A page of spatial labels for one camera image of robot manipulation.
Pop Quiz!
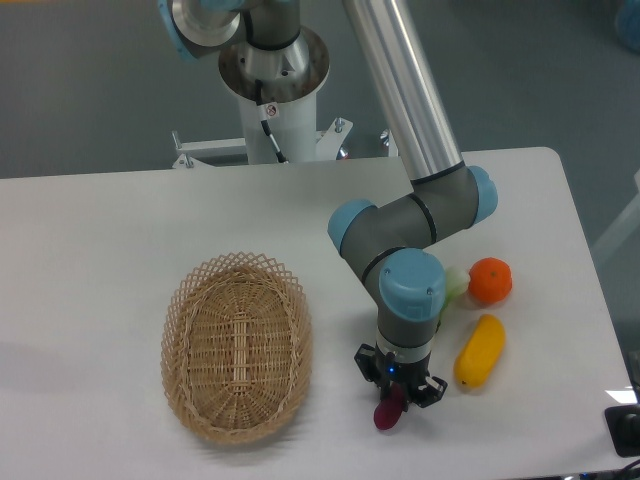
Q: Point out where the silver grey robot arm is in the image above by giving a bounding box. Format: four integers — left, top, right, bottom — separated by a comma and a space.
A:
158, 1, 498, 407

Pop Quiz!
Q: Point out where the woven wicker basket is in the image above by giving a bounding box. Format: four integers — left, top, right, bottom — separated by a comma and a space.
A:
161, 252, 313, 446

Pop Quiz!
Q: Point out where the purple sweet potato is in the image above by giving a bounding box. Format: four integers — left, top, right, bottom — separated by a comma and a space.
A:
374, 383, 404, 431

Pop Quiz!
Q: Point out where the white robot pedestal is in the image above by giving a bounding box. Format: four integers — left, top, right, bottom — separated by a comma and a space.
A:
218, 27, 329, 163

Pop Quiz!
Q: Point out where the black device at table edge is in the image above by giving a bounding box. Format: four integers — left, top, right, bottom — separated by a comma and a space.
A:
604, 404, 639, 458

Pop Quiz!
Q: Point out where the black cable on pedestal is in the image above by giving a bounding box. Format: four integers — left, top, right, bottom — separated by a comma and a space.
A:
255, 78, 290, 164

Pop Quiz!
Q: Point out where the white metal base frame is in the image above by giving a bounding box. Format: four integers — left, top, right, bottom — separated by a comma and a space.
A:
171, 117, 355, 170

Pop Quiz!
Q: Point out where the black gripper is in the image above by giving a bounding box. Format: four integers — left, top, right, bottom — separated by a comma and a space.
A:
354, 344, 448, 408

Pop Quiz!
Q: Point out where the green bok choy toy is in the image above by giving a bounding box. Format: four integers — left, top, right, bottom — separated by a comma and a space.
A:
439, 267, 470, 318

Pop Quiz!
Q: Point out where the orange tangerine toy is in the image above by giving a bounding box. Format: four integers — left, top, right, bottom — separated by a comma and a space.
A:
468, 257, 513, 304

